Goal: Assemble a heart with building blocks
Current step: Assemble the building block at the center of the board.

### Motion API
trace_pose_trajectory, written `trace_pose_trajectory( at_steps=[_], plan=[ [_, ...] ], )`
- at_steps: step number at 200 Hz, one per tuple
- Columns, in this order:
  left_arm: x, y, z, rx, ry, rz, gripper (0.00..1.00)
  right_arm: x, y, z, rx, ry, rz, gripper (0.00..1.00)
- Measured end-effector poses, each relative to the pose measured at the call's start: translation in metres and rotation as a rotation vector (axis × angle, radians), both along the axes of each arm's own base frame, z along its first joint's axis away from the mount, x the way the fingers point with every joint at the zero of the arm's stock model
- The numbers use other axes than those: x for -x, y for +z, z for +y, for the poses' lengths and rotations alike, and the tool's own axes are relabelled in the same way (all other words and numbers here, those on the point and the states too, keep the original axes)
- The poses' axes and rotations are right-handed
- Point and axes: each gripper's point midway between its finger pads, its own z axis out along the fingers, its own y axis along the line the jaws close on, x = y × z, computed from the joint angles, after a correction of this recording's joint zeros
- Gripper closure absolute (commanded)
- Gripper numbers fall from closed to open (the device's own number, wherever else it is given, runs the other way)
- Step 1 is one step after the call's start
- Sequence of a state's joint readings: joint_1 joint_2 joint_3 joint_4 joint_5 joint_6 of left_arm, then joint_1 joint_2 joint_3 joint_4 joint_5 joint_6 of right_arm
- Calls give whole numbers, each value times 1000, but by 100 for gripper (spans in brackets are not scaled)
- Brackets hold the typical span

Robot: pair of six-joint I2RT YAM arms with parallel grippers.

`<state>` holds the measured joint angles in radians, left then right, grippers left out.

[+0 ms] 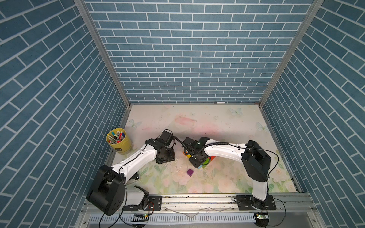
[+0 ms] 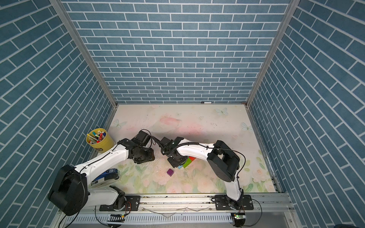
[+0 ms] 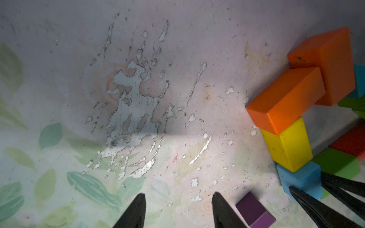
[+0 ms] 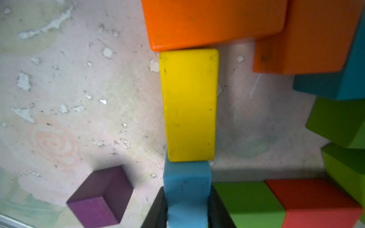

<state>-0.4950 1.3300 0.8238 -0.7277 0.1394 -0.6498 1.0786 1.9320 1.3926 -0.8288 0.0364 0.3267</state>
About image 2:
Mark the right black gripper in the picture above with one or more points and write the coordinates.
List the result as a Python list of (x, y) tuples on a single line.
[(174, 164)]

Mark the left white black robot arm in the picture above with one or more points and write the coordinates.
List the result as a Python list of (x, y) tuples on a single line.
[(71, 190)]

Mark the yellow pen cup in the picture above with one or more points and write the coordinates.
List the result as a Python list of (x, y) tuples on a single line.
[(100, 140)]

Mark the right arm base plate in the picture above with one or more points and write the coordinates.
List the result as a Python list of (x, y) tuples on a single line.
[(224, 203)]

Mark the aluminium front rail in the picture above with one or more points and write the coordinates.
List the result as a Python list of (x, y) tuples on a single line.
[(261, 210)]

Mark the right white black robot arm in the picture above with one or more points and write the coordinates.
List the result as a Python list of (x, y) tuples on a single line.
[(222, 159)]

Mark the purple cube block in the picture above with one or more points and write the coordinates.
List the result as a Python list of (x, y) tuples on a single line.
[(170, 172)]

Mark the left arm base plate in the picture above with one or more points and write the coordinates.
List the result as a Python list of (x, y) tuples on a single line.
[(130, 203)]

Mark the green block front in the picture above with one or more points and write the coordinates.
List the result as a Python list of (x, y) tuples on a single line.
[(189, 161)]

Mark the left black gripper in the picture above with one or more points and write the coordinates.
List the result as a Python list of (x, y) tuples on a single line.
[(151, 156)]

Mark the blue black stapler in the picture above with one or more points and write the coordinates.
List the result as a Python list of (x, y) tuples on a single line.
[(106, 178)]

